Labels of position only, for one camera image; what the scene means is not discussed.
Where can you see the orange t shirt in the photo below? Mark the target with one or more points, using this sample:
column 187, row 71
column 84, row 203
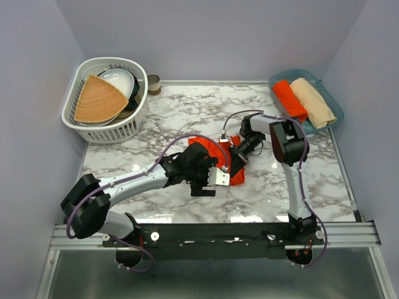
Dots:
column 214, row 151
column 289, row 101

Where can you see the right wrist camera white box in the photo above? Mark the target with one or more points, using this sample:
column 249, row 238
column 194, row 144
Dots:
column 225, row 139

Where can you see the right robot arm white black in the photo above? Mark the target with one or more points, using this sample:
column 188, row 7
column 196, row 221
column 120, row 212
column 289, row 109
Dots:
column 290, row 148

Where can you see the rolled beige t shirt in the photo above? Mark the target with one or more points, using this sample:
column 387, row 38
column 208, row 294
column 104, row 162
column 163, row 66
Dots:
column 319, row 113

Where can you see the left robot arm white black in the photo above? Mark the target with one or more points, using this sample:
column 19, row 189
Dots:
column 88, row 204

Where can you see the blue transparent plastic bin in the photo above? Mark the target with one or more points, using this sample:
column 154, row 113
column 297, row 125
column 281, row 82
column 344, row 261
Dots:
column 292, row 75

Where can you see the dark dish in basket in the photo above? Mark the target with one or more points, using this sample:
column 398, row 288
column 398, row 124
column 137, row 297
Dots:
column 132, row 103

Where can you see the white plastic basket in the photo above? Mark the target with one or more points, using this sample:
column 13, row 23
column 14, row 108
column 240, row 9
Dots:
column 117, row 130

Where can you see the woven wicker fan tray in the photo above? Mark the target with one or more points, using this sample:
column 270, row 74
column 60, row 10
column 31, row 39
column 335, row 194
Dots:
column 99, row 101

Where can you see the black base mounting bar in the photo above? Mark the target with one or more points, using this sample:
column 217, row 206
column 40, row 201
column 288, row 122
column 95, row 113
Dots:
column 214, row 241

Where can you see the white bowl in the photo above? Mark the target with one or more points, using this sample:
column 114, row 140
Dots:
column 121, row 79

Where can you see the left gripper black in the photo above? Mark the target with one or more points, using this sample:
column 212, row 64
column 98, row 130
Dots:
column 197, row 189

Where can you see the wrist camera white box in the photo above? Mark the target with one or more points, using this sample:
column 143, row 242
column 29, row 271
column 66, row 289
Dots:
column 225, row 139
column 218, row 177

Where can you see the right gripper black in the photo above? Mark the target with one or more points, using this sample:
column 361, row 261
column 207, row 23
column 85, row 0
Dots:
column 237, row 162

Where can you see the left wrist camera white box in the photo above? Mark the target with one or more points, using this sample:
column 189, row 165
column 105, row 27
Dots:
column 218, row 177

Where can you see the rolled orange t shirt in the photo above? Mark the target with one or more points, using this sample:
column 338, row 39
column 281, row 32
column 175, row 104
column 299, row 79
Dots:
column 289, row 101

